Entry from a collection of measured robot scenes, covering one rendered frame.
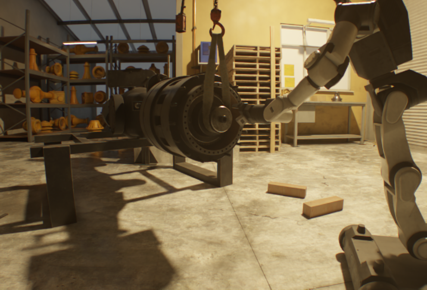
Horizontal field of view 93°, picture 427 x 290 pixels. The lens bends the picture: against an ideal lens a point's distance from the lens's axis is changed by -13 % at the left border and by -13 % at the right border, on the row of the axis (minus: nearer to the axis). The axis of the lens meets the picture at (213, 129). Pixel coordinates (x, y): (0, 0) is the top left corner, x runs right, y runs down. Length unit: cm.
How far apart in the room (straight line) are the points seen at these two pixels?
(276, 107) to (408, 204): 76
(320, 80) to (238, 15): 571
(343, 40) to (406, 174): 65
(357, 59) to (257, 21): 551
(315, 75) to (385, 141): 51
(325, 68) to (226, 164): 204
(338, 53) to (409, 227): 90
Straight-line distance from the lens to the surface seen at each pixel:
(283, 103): 93
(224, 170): 274
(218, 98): 142
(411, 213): 137
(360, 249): 147
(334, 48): 90
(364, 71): 119
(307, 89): 90
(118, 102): 251
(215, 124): 124
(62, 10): 1165
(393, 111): 120
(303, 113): 595
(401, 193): 127
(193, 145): 125
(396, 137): 125
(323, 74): 89
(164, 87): 153
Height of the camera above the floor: 91
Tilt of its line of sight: 5 degrees down
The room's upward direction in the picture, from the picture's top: straight up
